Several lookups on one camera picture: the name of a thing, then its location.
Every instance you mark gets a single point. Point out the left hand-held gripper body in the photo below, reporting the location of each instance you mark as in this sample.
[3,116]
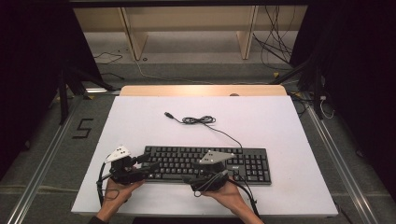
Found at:
[123,169]

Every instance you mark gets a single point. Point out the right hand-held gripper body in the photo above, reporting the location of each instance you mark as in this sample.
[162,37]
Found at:
[211,179]

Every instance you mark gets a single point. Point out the black metal stand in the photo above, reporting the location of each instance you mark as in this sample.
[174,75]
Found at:
[63,99]
[317,90]

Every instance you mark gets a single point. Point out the black curtain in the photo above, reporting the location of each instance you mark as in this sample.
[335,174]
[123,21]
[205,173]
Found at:
[34,77]
[361,77]

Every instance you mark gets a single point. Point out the short metal bar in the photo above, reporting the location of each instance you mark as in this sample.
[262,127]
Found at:
[99,90]

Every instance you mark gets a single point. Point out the black computer keyboard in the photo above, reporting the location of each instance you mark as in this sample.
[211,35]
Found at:
[186,158]

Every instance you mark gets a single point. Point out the person's left hand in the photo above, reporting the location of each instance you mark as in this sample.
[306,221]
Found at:
[120,193]

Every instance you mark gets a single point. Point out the person's right hand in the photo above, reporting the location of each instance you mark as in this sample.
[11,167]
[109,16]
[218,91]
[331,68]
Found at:
[227,196]

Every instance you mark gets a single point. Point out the aluminium floor rail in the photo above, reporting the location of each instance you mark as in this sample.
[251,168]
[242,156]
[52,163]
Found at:
[40,169]
[342,169]

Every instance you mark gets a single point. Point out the light wooden shelf unit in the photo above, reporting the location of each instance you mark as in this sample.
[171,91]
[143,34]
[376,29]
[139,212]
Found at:
[137,37]

